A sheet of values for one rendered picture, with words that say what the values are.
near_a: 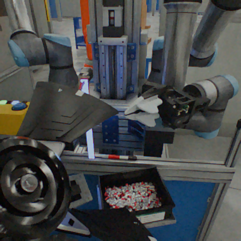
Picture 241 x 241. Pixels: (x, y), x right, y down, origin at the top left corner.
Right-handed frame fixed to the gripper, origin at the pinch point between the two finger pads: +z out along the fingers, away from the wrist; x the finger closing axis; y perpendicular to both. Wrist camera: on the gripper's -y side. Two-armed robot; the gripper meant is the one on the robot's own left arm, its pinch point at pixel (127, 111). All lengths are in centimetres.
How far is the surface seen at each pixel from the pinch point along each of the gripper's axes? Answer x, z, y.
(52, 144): -0.6, 18.1, 3.4
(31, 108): -0.5, 18.7, -10.1
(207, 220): 64, -40, 15
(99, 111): 1.8, 4.3, -5.5
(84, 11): 32, -146, -364
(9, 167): -7.8, 24.5, 12.8
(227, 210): 118, -99, 8
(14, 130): 21.5, 23.7, -34.5
